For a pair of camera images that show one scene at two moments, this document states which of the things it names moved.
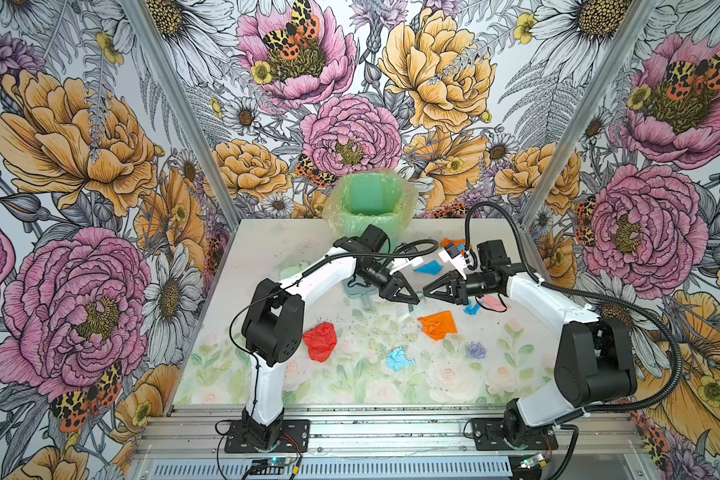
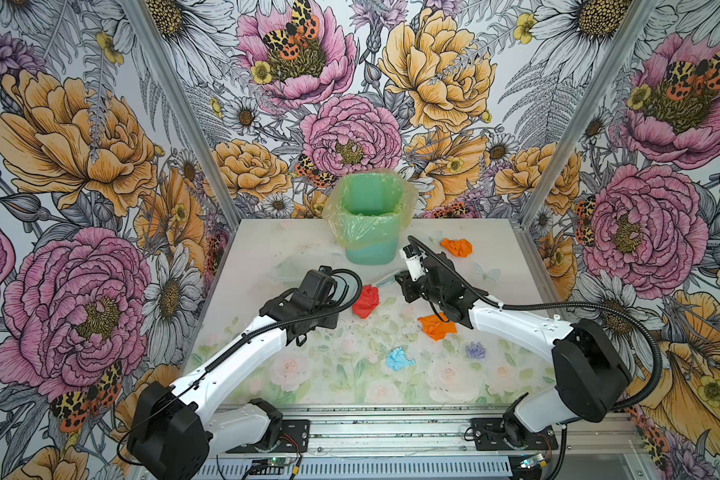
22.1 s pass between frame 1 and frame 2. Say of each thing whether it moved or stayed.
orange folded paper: stayed
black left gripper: moved
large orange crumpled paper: stayed
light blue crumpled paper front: stayed
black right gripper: moved
